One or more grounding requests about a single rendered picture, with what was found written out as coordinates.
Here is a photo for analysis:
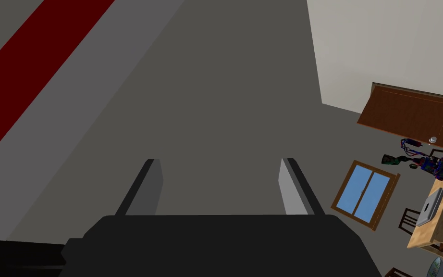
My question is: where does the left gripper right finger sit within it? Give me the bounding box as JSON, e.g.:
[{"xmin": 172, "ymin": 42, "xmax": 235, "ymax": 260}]
[{"xmin": 278, "ymin": 157, "xmax": 326, "ymax": 216}]

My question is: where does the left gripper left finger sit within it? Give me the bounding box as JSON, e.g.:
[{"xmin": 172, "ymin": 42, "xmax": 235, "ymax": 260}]
[{"xmin": 114, "ymin": 158, "xmax": 164, "ymax": 216}]

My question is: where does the wood framed blue window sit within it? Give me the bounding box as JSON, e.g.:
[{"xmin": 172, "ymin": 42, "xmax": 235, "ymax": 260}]
[{"xmin": 331, "ymin": 159, "xmax": 401, "ymax": 232}]

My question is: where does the dark wooden chair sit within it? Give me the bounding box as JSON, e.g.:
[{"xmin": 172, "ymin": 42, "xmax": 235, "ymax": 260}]
[{"xmin": 398, "ymin": 208, "xmax": 422, "ymax": 236}]

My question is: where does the brown wooden door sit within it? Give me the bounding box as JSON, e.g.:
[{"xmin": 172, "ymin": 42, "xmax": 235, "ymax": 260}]
[{"xmin": 356, "ymin": 82, "xmax": 443, "ymax": 150}]

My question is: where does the light wooden table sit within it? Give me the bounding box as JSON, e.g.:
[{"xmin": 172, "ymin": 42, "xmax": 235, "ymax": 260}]
[{"xmin": 381, "ymin": 115, "xmax": 443, "ymax": 256}]

